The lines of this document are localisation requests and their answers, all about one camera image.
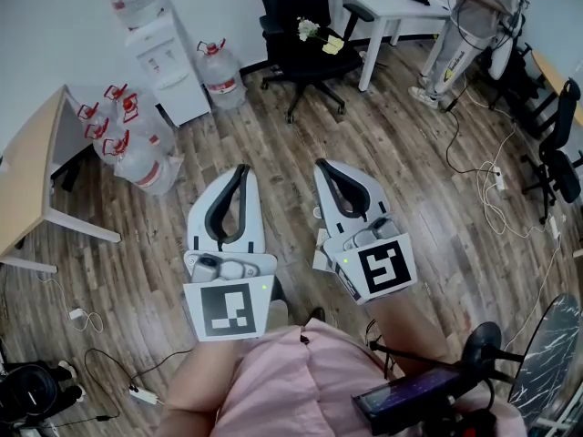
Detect black marble round table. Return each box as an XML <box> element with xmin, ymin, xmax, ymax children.
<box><xmin>463</xmin><ymin>292</ymin><xmax>583</xmax><ymax>428</ymax></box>

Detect black chest-mounted screen device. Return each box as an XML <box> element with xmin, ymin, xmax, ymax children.
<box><xmin>350</xmin><ymin>365</ymin><xmax>462</xmax><ymax>435</ymax></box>

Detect person's right forearm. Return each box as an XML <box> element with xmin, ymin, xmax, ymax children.
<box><xmin>369</xmin><ymin>289</ymin><xmax>462</xmax><ymax>371</ymax></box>

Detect grey office chair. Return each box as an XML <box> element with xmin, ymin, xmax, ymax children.
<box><xmin>486</xmin><ymin>38</ymin><xmax>525</xmax><ymax>82</ymax></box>

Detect person's left forearm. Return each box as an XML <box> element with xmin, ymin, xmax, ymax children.
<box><xmin>156</xmin><ymin>337</ymin><xmax>259</xmax><ymax>437</ymax></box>

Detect person's pink shirt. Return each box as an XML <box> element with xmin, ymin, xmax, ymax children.
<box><xmin>212</xmin><ymin>319</ymin><xmax>527</xmax><ymax>437</ymax></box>

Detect round light wood table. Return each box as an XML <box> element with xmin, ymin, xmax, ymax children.
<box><xmin>531</xmin><ymin>51</ymin><xmax>583</xmax><ymax>130</ymax></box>

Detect black office chair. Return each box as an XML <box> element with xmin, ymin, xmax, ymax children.
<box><xmin>489</xmin><ymin>43</ymin><xmax>564</xmax><ymax>141</ymax></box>
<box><xmin>520</xmin><ymin>77</ymin><xmax>583</xmax><ymax>226</ymax></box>
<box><xmin>248</xmin><ymin>0</ymin><xmax>376</xmax><ymax>125</ymax></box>

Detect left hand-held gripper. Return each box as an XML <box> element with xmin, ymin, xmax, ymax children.
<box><xmin>181</xmin><ymin>164</ymin><xmax>280</xmax><ymax>343</ymax></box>

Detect white wire rack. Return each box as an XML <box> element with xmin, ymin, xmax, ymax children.
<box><xmin>530</xmin><ymin>398</ymin><xmax>583</xmax><ymax>437</ymax></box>

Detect tangled white cable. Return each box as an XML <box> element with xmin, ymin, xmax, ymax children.
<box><xmin>475</xmin><ymin>120</ymin><xmax>555</xmax><ymax>241</ymax></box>

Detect white water dispenser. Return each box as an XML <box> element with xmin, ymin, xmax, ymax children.
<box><xmin>124</xmin><ymin>14</ymin><xmax>213</xmax><ymax>127</ymax></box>

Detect black floor cable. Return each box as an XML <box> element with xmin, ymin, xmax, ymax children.
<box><xmin>443</xmin><ymin>74</ymin><xmax>480</xmax><ymax>176</ymax></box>
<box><xmin>83</xmin><ymin>347</ymin><xmax>195</xmax><ymax>422</ymax></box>

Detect black device cable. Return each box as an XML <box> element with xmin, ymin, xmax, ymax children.
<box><xmin>365</xmin><ymin>319</ymin><xmax>459</xmax><ymax>380</ymax></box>

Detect light wood desk white legs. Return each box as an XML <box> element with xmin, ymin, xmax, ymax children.
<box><xmin>0</xmin><ymin>84</ymin><xmax>123</xmax><ymax>276</ymax></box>

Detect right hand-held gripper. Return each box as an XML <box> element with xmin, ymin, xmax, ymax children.
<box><xmin>312</xmin><ymin>158</ymin><xmax>419</xmax><ymax>307</ymax></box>

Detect white artificial flower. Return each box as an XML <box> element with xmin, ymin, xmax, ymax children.
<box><xmin>296</xmin><ymin>15</ymin><xmax>330</xmax><ymax>46</ymax></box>

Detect person's khaki trousers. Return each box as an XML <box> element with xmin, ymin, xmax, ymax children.
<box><xmin>266</xmin><ymin>298</ymin><xmax>290</xmax><ymax>332</ymax></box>

